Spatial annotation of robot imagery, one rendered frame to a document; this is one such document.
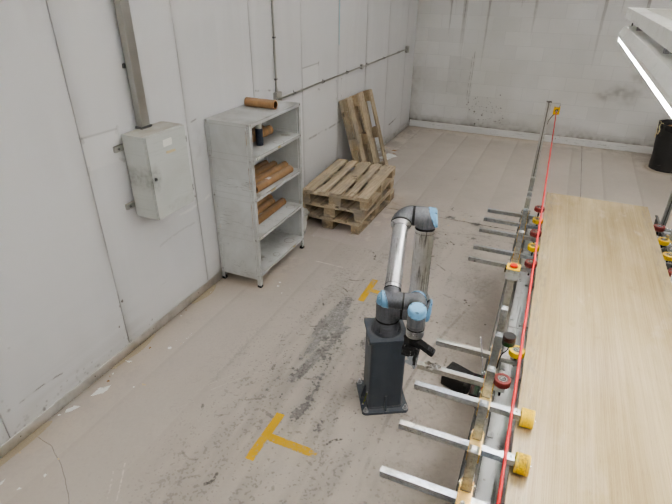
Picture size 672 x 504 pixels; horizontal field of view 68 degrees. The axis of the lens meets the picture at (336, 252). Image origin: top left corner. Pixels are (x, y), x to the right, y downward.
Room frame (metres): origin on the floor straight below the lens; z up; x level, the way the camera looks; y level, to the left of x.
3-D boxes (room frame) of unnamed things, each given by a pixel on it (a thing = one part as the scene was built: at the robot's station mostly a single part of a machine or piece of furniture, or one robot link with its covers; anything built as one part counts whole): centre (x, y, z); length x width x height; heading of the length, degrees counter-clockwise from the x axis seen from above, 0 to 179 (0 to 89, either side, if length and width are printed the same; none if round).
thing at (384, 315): (2.58, -0.34, 0.79); 0.17 x 0.15 x 0.18; 79
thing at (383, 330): (2.58, -0.33, 0.65); 0.19 x 0.19 x 0.10
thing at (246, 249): (4.46, 0.73, 0.78); 0.90 x 0.45 x 1.55; 156
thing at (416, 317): (1.98, -0.40, 1.14); 0.10 x 0.09 x 0.12; 169
